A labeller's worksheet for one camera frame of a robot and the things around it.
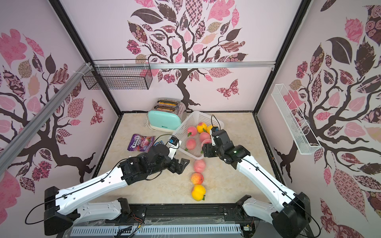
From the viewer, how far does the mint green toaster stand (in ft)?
3.25

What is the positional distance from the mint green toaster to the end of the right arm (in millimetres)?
449

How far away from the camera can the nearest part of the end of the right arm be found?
0.53 metres
